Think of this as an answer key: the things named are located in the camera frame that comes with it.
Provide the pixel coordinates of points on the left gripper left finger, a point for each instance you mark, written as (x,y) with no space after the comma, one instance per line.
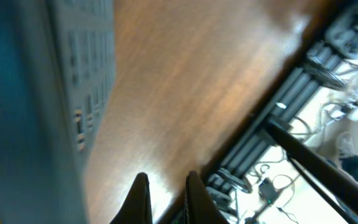
(136,208)

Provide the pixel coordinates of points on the black diagonal pole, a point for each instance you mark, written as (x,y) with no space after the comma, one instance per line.
(334,180)

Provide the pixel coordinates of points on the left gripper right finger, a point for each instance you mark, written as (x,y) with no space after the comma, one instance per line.
(199,206)

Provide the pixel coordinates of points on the aluminium frame rail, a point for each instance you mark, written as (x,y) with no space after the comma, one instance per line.
(293,93)

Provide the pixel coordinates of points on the dark grey plastic basket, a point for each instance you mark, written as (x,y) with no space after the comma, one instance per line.
(57,70)

